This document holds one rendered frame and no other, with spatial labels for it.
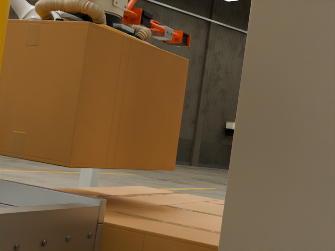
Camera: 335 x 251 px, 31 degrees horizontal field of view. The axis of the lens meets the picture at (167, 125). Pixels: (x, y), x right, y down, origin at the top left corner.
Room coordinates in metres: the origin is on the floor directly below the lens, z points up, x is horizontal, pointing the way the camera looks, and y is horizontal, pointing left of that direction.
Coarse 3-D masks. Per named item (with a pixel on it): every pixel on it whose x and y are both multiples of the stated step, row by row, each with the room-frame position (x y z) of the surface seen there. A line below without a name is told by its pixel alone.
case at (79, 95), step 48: (48, 48) 1.70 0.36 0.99; (96, 48) 1.67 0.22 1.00; (144, 48) 1.88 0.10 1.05; (0, 96) 1.77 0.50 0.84; (48, 96) 1.68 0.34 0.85; (96, 96) 1.70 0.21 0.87; (144, 96) 1.92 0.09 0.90; (0, 144) 1.76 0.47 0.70; (48, 144) 1.67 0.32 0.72; (96, 144) 1.73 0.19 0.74; (144, 144) 1.95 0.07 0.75
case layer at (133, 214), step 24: (72, 192) 2.17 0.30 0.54; (96, 192) 2.29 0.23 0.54; (120, 192) 2.41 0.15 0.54; (144, 192) 2.55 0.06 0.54; (168, 192) 2.72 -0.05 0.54; (120, 216) 1.72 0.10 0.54; (144, 216) 1.79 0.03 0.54; (168, 216) 1.87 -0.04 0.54; (192, 216) 1.95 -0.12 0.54; (216, 216) 2.04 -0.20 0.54; (120, 240) 1.56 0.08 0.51; (144, 240) 1.53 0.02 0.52; (168, 240) 1.50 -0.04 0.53; (192, 240) 1.47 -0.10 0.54; (216, 240) 1.52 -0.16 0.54
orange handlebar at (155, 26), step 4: (124, 12) 2.07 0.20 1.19; (128, 12) 2.09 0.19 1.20; (132, 12) 2.12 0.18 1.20; (124, 16) 2.15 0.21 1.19; (132, 16) 2.12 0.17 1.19; (136, 16) 2.14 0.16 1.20; (152, 20) 2.27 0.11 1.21; (152, 24) 2.25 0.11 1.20; (156, 24) 2.28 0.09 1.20; (152, 28) 2.27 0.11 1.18; (156, 28) 2.28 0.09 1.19; (160, 28) 2.31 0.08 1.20; (164, 28) 2.34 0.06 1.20; (172, 36) 2.42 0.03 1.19; (176, 36) 2.44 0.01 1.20
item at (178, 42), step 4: (176, 32) 2.47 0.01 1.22; (180, 32) 2.46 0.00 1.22; (184, 32) 2.49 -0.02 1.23; (180, 36) 2.46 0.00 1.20; (184, 36) 2.51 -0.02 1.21; (188, 36) 2.53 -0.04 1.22; (168, 40) 2.48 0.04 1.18; (172, 40) 2.48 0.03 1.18; (176, 40) 2.47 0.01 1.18; (180, 40) 2.46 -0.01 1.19; (184, 40) 2.51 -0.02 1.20; (188, 40) 2.53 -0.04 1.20; (172, 44) 2.53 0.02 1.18; (176, 44) 2.52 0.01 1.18; (180, 44) 2.50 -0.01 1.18; (184, 44) 2.50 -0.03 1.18; (188, 44) 2.53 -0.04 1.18
